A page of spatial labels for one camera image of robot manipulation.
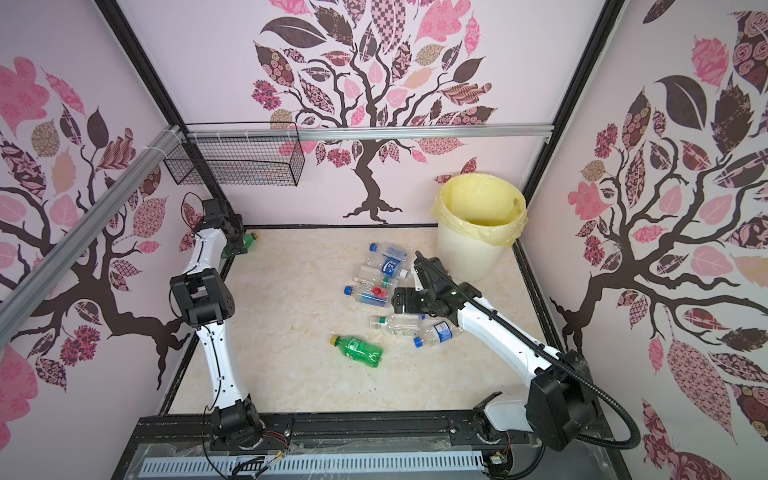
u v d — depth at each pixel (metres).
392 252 1.06
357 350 0.83
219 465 0.70
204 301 0.66
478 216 1.03
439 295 0.61
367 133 0.92
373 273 1.01
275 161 0.79
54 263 0.55
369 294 0.95
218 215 0.84
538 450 0.71
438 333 0.85
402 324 0.93
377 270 1.01
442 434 0.74
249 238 1.13
